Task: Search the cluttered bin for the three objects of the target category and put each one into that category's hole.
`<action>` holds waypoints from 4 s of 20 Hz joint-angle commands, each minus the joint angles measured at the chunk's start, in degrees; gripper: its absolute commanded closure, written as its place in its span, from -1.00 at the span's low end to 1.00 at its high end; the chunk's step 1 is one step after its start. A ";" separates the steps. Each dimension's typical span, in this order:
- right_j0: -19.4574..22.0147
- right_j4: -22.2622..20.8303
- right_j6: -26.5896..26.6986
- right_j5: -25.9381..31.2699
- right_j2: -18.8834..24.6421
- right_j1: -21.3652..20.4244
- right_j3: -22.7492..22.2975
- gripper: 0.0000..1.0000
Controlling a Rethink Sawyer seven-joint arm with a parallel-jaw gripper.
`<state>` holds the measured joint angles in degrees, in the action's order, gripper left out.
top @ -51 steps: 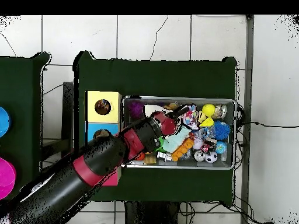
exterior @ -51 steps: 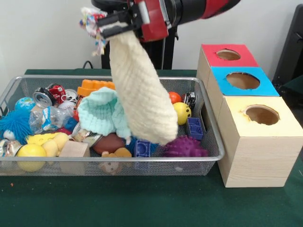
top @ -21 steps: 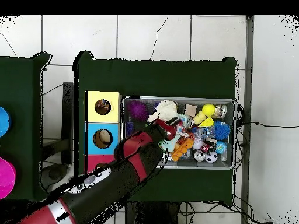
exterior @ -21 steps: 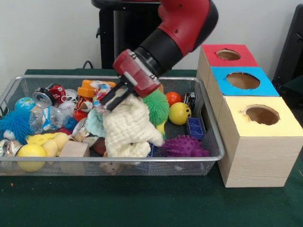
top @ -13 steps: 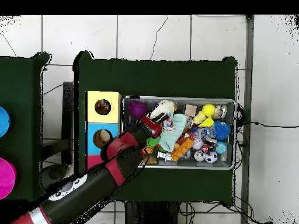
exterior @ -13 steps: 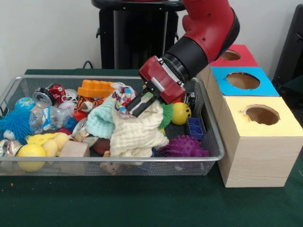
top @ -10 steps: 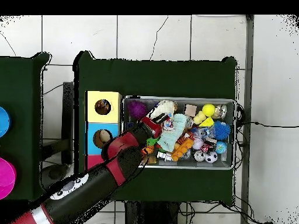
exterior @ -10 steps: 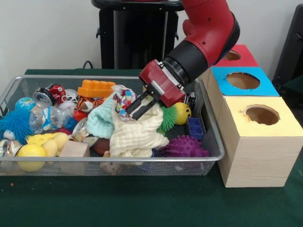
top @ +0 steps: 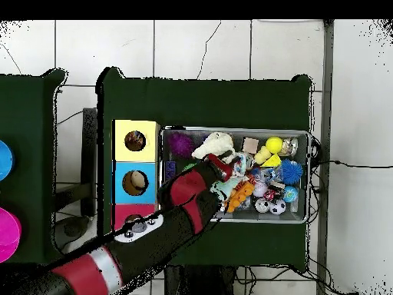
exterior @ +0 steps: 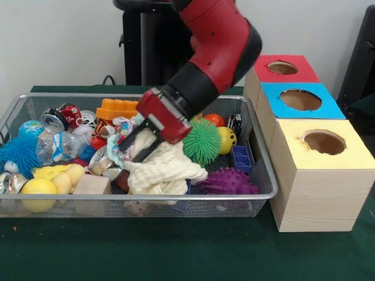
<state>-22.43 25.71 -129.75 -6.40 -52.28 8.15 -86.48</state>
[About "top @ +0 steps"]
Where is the cream white cloth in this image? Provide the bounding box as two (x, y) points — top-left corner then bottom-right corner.
(191, 131), (236, 164)

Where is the silver mesh bin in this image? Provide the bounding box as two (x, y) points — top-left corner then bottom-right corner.
(157, 125), (312, 224)

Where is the wooden box with three holes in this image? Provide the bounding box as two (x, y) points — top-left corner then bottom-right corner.
(111, 119), (161, 234)

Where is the mint green cloth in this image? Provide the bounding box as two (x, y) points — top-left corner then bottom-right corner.
(210, 151), (256, 201)

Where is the orange toy brick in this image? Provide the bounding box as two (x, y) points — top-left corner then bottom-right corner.
(225, 182), (256, 214)

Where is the plain wooden block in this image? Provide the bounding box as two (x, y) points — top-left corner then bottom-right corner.
(241, 137), (259, 154)

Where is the purple knobbly ball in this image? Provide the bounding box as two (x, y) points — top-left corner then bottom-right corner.
(167, 131), (195, 159)

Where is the purple-blue toy brick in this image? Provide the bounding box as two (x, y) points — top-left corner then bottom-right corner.
(165, 161), (177, 182)

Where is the plain yellow ball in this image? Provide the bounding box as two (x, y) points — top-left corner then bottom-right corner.
(265, 136), (284, 154)

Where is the dark green table cloth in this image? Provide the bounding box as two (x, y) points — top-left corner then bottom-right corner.
(0, 68), (70, 267)
(96, 67), (314, 273)

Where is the small soccer ball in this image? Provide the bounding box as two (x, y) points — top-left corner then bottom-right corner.
(269, 198), (287, 215)

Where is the light blue spiky ball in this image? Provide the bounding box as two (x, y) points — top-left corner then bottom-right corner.
(279, 158), (304, 185)

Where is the blue globe ball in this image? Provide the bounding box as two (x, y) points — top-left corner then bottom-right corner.
(282, 185), (299, 204)

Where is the blue round lid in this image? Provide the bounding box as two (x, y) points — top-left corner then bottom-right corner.
(0, 140), (15, 181)

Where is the pink round lid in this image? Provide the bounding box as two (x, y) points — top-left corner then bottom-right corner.
(0, 207), (22, 264)

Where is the black cable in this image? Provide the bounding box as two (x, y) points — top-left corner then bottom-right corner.
(309, 158), (393, 169)

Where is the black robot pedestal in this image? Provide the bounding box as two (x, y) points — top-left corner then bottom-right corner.
(163, 264), (237, 295)

